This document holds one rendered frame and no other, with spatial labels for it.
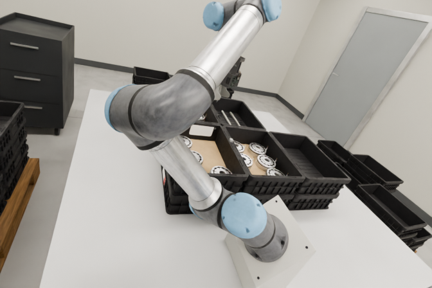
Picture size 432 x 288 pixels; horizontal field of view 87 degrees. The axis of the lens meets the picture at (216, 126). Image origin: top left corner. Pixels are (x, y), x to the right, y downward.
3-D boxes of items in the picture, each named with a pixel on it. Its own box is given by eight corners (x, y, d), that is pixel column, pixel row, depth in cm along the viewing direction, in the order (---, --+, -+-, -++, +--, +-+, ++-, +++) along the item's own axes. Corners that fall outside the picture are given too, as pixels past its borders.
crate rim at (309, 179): (350, 183, 116) (353, 180, 115) (305, 182, 105) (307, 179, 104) (305, 138, 148) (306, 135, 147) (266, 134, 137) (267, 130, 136)
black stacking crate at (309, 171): (339, 197, 120) (351, 180, 115) (295, 197, 109) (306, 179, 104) (297, 150, 152) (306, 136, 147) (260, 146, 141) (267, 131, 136)
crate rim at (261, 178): (305, 182, 105) (306, 179, 104) (248, 181, 93) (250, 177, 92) (266, 134, 137) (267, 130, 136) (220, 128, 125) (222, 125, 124)
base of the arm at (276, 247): (297, 250, 71) (288, 240, 65) (254, 270, 73) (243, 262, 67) (276, 208, 83) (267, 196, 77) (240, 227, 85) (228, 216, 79)
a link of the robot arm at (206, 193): (230, 238, 72) (117, 110, 41) (197, 220, 82) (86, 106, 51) (247, 206, 78) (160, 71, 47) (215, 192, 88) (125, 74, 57)
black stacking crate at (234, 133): (294, 197, 109) (306, 179, 104) (240, 197, 98) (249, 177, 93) (260, 146, 141) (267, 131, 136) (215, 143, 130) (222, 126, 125)
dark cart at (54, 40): (63, 139, 211) (61, 41, 169) (-1, 137, 191) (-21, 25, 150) (74, 108, 259) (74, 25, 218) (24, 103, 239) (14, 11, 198)
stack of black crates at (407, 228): (388, 260, 183) (429, 224, 163) (365, 267, 170) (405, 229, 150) (350, 218, 214) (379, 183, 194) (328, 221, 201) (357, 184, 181)
